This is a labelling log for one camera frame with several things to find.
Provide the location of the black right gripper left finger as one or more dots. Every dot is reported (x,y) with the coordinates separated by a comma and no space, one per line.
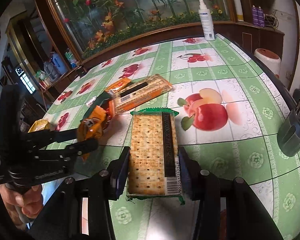
(80,209)

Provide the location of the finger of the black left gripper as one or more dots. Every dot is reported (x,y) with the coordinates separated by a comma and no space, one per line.
(47,136)
(58,156)

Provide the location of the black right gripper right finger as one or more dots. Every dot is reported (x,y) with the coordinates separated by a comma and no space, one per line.
(246,216)

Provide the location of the small orange snack pouch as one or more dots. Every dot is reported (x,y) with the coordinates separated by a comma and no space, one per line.
(94,122)

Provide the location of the green wafer cracker packet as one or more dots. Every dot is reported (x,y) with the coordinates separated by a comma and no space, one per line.
(154,169)

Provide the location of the orange cracker packet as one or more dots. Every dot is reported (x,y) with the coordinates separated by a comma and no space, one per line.
(135,94)

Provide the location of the person's left hand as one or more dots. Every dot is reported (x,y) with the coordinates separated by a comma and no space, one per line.
(31,203)

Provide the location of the yellow snack tray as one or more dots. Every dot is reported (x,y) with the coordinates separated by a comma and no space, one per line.
(40,125)

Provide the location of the small white candy wrapper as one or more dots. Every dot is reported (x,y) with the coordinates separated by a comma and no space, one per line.
(91,101)

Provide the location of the grey plastic jug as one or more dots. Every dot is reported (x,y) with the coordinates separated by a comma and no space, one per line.
(50,71)

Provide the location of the blue plastic jug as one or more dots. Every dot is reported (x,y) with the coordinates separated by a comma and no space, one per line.
(58,62)

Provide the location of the green fruit pattern tablecloth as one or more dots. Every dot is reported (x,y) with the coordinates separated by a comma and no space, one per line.
(229,113)

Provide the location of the floral glass panel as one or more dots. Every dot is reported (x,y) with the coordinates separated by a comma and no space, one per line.
(90,26)

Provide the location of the wooden cabinet counter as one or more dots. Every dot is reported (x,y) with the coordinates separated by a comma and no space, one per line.
(245,35)

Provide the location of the white spray bottle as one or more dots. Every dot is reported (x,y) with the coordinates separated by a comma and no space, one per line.
(206,21)

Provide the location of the purple bottles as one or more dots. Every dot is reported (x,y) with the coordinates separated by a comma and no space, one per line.
(258,16)

